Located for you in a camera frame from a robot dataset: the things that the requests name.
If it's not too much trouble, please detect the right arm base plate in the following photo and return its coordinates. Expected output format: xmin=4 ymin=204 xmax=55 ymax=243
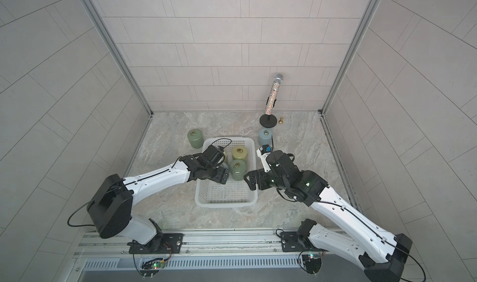
xmin=276 ymin=231 xmax=325 ymax=253

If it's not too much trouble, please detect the sprinkle tube on black stand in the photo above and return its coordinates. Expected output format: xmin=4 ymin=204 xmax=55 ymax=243
xmin=260 ymin=73 xmax=283 ymax=128

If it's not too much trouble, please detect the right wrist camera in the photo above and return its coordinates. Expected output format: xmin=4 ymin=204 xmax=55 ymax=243
xmin=257 ymin=144 xmax=273 ymax=173

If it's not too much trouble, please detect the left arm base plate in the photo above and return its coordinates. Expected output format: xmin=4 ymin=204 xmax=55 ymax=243
xmin=127 ymin=233 xmax=184 ymax=254

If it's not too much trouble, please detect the blue-grey canister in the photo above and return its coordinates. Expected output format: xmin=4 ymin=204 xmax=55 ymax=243
xmin=258 ymin=128 xmax=273 ymax=146

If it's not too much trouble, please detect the white plastic perforated basket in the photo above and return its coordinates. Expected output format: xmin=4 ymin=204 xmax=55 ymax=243
xmin=195 ymin=137 xmax=258 ymax=208

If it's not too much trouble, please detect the right circuit board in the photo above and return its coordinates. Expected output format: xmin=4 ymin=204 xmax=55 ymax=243
xmin=301 ymin=255 xmax=322 ymax=275

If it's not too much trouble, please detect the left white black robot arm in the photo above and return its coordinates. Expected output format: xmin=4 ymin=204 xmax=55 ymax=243
xmin=86 ymin=145 xmax=229 ymax=245

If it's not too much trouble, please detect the aluminium rail frame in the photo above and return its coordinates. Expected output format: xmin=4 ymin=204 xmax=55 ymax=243
xmin=72 ymin=227 xmax=386 ymax=260

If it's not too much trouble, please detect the yellow-green canister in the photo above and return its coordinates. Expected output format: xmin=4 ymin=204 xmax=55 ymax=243
xmin=232 ymin=145 xmax=248 ymax=161

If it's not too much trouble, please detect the circuit board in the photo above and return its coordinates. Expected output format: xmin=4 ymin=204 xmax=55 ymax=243
xmin=301 ymin=255 xmax=322 ymax=275
xmin=140 ymin=258 xmax=166 ymax=280

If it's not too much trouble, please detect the green canister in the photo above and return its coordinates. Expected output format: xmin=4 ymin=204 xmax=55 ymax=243
xmin=230 ymin=159 xmax=247 ymax=181
xmin=187 ymin=129 xmax=204 ymax=149

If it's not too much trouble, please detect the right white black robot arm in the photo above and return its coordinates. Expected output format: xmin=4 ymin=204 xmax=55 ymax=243
xmin=244 ymin=145 xmax=412 ymax=282

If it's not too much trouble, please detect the left circuit board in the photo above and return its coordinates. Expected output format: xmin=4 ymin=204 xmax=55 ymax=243
xmin=140 ymin=258 xmax=166 ymax=280

